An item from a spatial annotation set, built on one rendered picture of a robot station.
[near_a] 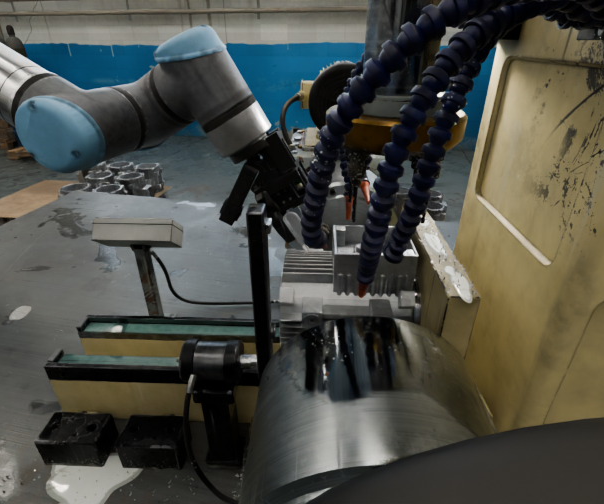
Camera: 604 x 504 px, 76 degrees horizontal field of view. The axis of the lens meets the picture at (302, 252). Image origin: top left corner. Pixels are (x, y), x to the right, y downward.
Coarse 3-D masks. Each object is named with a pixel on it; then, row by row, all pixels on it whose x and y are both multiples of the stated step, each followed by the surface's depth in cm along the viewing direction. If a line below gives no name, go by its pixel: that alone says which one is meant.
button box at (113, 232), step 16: (96, 224) 82; (112, 224) 82; (128, 224) 81; (144, 224) 81; (160, 224) 81; (176, 224) 84; (96, 240) 81; (112, 240) 81; (128, 240) 81; (144, 240) 81; (160, 240) 81; (176, 240) 84
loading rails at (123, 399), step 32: (96, 320) 78; (128, 320) 78; (160, 320) 77; (192, 320) 77; (224, 320) 77; (96, 352) 78; (128, 352) 78; (160, 352) 77; (64, 384) 68; (96, 384) 68; (128, 384) 67; (160, 384) 67; (256, 384) 66; (128, 416) 71; (192, 416) 71
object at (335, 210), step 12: (336, 168) 86; (336, 180) 79; (372, 180) 83; (336, 192) 79; (360, 192) 79; (372, 192) 78; (336, 204) 80; (360, 204) 79; (324, 216) 81; (336, 216) 81; (360, 216) 81; (396, 216) 81; (324, 228) 80
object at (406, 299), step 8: (280, 288) 58; (288, 288) 58; (280, 296) 57; (288, 296) 57; (400, 296) 57; (408, 296) 57; (280, 304) 58; (288, 304) 58; (400, 304) 57; (408, 304) 56
